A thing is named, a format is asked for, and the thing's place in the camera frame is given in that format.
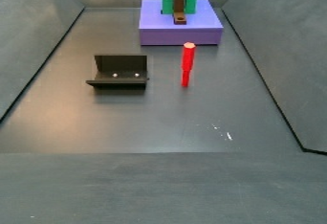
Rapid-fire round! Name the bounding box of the red hexagonal peg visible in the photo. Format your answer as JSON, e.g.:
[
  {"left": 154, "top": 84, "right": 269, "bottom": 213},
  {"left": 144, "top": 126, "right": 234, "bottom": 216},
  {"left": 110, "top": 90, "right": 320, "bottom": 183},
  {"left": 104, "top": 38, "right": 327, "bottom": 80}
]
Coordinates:
[{"left": 181, "top": 42, "right": 194, "bottom": 87}]

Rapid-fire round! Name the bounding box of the green block left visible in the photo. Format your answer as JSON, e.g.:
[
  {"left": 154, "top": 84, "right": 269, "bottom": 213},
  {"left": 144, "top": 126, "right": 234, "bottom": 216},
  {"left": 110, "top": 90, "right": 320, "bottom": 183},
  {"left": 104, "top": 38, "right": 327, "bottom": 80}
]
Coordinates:
[{"left": 161, "top": 0, "right": 173, "bottom": 14}]

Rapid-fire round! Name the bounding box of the black angle fixture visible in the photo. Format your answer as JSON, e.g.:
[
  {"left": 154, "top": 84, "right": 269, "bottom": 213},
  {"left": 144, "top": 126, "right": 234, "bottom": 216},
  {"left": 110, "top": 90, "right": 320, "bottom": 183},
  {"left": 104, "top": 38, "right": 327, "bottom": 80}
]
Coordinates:
[{"left": 85, "top": 54, "right": 148, "bottom": 88}]

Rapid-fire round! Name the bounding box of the green block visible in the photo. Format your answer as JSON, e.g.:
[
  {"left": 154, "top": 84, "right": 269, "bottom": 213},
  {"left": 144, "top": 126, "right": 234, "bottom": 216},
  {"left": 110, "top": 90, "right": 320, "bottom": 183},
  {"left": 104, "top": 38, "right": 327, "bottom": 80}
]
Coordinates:
[
  {"left": 161, "top": 0, "right": 173, "bottom": 14},
  {"left": 185, "top": 0, "right": 196, "bottom": 14}
]

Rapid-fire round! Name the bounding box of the brown slotted block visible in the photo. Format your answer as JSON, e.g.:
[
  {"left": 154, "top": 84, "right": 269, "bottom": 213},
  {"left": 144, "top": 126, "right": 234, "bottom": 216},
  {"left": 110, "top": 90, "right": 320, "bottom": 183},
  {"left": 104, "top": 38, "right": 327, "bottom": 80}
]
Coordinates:
[{"left": 172, "top": 0, "right": 186, "bottom": 25}]

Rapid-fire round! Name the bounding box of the green block right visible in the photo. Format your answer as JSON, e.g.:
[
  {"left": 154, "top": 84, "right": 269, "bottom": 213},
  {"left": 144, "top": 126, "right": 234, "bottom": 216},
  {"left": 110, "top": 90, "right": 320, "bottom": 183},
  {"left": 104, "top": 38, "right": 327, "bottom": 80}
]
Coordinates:
[{"left": 185, "top": 0, "right": 196, "bottom": 14}]

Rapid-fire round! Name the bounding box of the purple base block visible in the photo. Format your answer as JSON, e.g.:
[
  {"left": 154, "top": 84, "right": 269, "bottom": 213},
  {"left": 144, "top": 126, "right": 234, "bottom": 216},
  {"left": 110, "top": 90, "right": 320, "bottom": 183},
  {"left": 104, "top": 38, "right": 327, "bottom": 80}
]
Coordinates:
[{"left": 137, "top": 0, "right": 222, "bottom": 46}]

